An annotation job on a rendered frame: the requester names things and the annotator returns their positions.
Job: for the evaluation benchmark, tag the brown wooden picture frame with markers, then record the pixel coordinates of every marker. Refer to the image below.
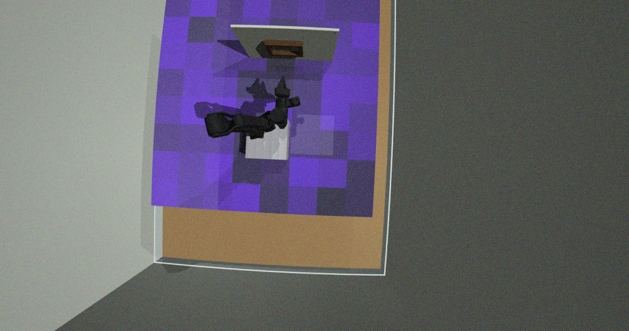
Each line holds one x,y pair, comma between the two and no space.
284,48

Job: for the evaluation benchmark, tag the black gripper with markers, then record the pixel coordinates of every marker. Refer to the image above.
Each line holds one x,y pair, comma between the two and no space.
282,92

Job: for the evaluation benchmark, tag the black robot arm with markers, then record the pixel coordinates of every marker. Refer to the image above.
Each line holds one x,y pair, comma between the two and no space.
218,125

